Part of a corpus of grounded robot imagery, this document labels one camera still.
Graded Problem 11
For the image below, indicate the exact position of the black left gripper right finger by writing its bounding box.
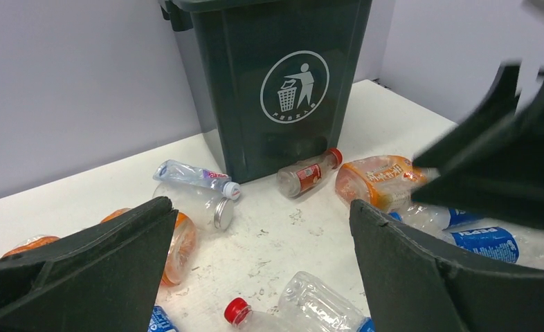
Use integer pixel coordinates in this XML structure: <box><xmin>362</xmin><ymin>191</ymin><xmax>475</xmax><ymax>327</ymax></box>
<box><xmin>350</xmin><ymin>200</ymin><xmax>544</xmax><ymax>331</ymax></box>

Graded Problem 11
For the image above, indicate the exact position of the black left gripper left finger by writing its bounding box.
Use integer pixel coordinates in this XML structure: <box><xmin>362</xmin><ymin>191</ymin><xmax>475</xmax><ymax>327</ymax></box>
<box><xmin>0</xmin><ymin>196</ymin><xmax>177</xmax><ymax>331</ymax></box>

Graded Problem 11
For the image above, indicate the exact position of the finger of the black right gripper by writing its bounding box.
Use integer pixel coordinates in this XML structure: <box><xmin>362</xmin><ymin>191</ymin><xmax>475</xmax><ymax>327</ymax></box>
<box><xmin>413</xmin><ymin>63</ymin><xmax>521</xmax><ymax>169</ymax></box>
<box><xmin>412</xmin><ymin>70</ymin><xmax>544</xmax><ymax>230</ymax></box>

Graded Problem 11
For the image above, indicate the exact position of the blue label bottle front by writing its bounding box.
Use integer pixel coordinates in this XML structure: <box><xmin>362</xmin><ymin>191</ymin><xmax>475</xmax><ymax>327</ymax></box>
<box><xmin>147</xmin><ymin>305</ymin><xmax>179</xmax><ymax>332</ymax></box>

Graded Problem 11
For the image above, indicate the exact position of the clear unlabelled crushed bottle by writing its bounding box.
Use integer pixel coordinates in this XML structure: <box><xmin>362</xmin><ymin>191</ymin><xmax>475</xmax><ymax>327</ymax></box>
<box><xmin>278</xmin><ymin>271</ymin><xmax>376</xmax><ymax>332</ymax></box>

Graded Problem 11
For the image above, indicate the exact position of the dark green plastic trash bin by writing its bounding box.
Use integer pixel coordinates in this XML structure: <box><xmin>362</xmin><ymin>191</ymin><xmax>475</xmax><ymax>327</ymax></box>
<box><xmin>159</xmin><ymin>0</ymin><xmax>371</xmax><ymax>183</ymax></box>

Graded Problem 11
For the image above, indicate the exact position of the clear bottle blue label right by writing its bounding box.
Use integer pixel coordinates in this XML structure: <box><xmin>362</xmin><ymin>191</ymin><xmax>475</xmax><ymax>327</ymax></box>
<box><xmin>389</xmin><ymin>205</ymin><xmax>483</xmax><ymax>232</ymax></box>

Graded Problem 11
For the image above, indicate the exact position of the Pepsi bottle blue label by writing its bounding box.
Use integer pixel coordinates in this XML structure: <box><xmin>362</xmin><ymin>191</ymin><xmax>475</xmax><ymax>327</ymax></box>
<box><xmin>441</xmin><ymin>226</ymin><xmax>544</xmax><ymax>269</ymax></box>

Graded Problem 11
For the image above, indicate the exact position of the crushed orange bottle far left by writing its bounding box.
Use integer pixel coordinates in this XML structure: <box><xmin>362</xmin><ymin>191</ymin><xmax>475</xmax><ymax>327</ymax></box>
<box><xmin>1</xmin><ymin>235</ymin><xmax>60</xmax><ymax>258</ymax></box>

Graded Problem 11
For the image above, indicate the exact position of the crushed orange bottle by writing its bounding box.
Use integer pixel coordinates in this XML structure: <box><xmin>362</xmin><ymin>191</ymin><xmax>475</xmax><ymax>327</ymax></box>
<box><xmin>335</xmin><ymin>155</ymin><xmax>436</xmax><ymax>213</ymax></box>
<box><xmin>100</xmin><ymin>207</ymin><xmax>199</xmax><ymax>288</ymax></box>
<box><xmin>1</xmin><ymin>235</ymin><xmax>60</xmax><ymax>258</ymax></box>

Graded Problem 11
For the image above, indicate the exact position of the crushed orange bottle middle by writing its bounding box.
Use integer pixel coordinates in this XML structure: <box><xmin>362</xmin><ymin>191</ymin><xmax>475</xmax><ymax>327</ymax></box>
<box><xmin>100</xmin><ymin>207</ymin><xmax>199</xmax><ymax>288</ymax></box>

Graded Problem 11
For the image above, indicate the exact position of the crushed orange bottle right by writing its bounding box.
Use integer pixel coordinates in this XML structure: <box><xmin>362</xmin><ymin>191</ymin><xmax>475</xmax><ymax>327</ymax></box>
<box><xmin>335</xmin><ymin>155</ymin><xmax>436</xmax><ymax>213</ymax></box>

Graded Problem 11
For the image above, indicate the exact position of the crushed clear bottle white cap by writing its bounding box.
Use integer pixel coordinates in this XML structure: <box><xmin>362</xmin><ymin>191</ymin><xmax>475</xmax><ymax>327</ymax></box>
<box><xmin>152</xmin><ymin>160</ymin><xmax>241</xmax><ymax>201</ymax></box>

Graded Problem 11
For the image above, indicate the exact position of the small brown red-capped bottle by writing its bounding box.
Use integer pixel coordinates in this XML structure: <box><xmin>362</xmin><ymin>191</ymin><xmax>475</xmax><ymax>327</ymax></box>
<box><xmin>276</xmin><ymin>148</ymin><xmax>343</xmax><ymax>198</ymax></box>

